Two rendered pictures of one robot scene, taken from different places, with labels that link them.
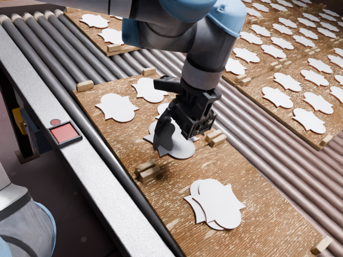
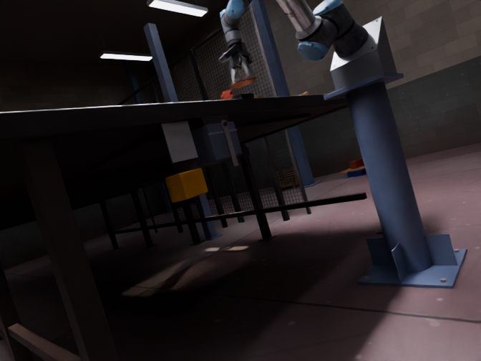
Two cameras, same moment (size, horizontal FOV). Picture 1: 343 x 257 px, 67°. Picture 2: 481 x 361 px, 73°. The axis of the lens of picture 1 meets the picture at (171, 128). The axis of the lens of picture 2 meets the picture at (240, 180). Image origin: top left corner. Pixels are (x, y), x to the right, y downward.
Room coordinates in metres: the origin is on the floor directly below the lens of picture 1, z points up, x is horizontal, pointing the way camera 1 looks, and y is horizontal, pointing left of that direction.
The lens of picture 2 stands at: (0.46, 1.58, 0.67)
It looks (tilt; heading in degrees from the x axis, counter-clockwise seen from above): 2 degrees down; 275
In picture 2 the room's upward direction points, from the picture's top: 16 degrees counter-clockwise
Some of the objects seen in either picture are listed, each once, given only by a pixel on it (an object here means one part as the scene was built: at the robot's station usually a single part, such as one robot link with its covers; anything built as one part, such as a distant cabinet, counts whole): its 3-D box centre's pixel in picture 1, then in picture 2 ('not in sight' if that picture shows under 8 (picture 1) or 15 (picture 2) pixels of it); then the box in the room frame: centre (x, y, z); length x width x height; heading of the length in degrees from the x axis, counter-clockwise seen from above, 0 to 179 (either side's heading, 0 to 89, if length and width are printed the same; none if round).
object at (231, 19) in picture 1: (214, 32); (229, 22); (0.44, -0.02, 1.36); 0.09 x 0.08 x 0.11; 109
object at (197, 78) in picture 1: (203, 71); (232, 39); (0.44, -0.03, 1.28); 0.08 x 0.08 x 0.05
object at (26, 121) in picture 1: (42, 128); (217, 144); (0.60, 0.46, 0.77); 0.14 x 0.11 x 0.18; 52
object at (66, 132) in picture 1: (64, 134); not in sight; (0.48, 0.30, 0.92); 0.06 x 0.06 x 0.01; 52
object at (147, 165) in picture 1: (145, 168); not in sight; (0.43, 0.04, 0.95); 0.06 x 0.02 x 0.03; 138
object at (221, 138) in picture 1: (218, 140); not in sight; (0.61, -0.16, 0.95); 0.06 x 0.02 x 0.03; 138
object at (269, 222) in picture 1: (229, 211); not in sight; (0.38, -0.21, 0.93); 0.41 x 0.35 x 0.02; 48
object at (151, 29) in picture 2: not in sight; (181, 133); (1.25, -1.92, 1.20); 0.17 x 0.17 x 2.40; 52
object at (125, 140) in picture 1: (146, 114); not in sight; (0.66, 0.09, 0.93); 0.41 x 0.35 x 0.02; 48
